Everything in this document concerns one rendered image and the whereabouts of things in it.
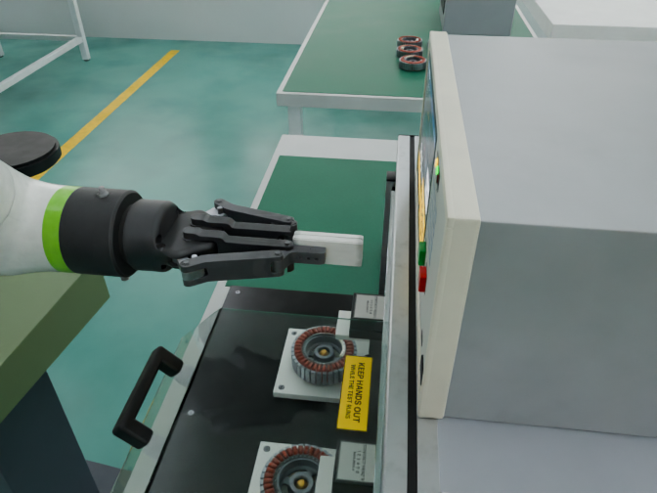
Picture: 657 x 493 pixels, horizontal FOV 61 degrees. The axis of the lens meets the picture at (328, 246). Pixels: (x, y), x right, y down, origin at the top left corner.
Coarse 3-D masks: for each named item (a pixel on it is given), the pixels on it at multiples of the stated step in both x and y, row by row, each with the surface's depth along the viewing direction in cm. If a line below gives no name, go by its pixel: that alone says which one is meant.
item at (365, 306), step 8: (360, 296) 90; (368, 296) 90; (376, 296) 90; (352, 304) 89; (360, 304) 89; (368, 304) 89; (376, 304) 89; (344, 312) 93; (352, 312) 87; (360, 312) 87; (368, 312) 87; (376, 312) 87; (376, 320) 86
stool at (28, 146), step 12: (12, 132) 226; (24, 132) 226; (36, 132) 226; (0, 144) 217; (12, 144) 217; (24, 144) 217; (36, 144) 217; (48, 144) 217; (0, 156) 209; (12, 156) 209; (24, 156) 209; (36, 156) 209; (48, 156) 212; (60, 156) 218; (24, 168) 204; (36, 168) 207; (48, 168) 213
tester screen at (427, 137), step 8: (424, 104) 74; (432, 104) 59; (424, 112) 73; (432, 112) 58; (424, 120) 71; (432, 120) 58; (424, 128) 70; (432, 128) 57; (424, 136) 69; (432, 136) 56; (424, 144) 68; (432, 144) 55; (424, 152) 67; (432, 152) 55; (424, 160) 66; (432, 160) 54; (424, 192) 62; (424, 200) 61; (424, 208) 60; (424, 216) 59; (424, 224) 58
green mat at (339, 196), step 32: (288, 160) 165; (320, 160) 165; (352, 160) 165; (288, 192) 150; (320, 192) 150; (352, 192) 150; (384, 192) 150; (320, 224) 138; (352, 224) 138; (288, 288) 118; (320, 288) 118; (352, 288) 118
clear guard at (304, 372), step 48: (192, 336) 67; (240, 336) 63; (288, 336) 63; (336, 336) 63; (384, 336) 63; (192, 384) 57; (240, 384) 57; (288, 384) 57; (336, 384) 57; (384, 384) 57; (192, 432) 53; (240, 432) 53; (288, 432) 53; (336, 432) 53; (144, 480) 50; (192, 480) 49; (240, 480) 49; (288, 480) 49; (336, 480) 49
